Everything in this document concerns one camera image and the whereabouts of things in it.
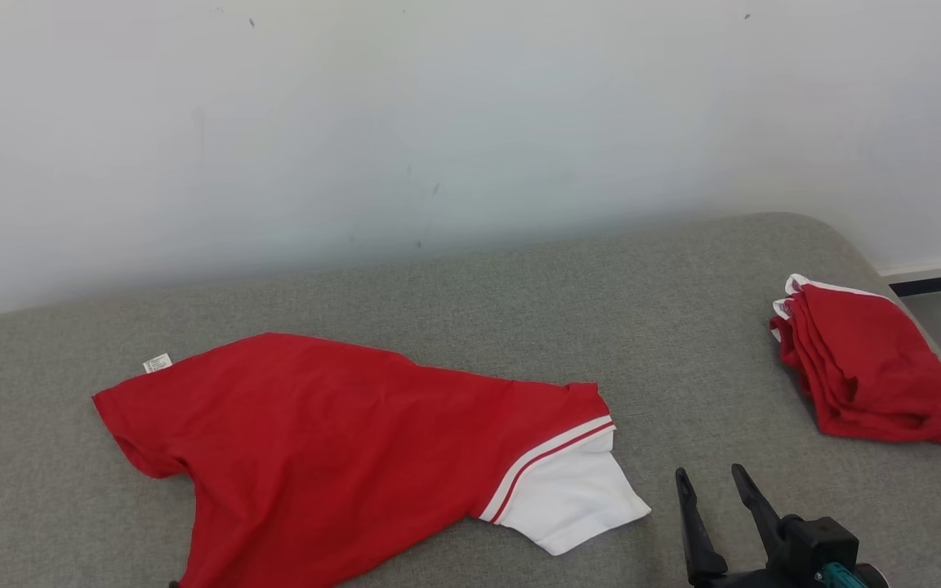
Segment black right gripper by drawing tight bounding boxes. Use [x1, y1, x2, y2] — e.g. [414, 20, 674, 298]
[675, 463, 816, 588]

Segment red shorts with white stripe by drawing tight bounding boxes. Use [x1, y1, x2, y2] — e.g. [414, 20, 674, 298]
[769, 274, 941, 449]

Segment red shirt with white sleeves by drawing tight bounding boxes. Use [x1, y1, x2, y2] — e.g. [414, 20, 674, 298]
[92, 331, 653, 588]

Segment white wall baseboard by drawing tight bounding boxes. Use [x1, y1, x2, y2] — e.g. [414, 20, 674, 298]
[877, 258, 941, 283]

